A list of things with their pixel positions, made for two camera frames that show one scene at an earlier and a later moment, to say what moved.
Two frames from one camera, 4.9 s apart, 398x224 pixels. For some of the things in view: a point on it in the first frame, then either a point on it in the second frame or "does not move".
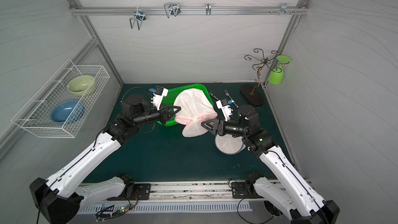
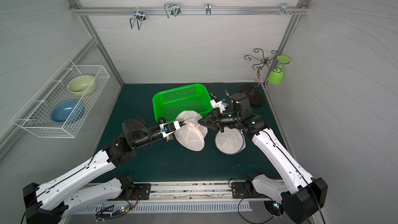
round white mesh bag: x=195 y=109 → x=192 y=135
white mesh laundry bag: x=229 y=144 does not move
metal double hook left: x=139 y=16 does not move
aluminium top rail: x=75 y=9 does not move
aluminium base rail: x=200 y=192 does not move
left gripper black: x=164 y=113 → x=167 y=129
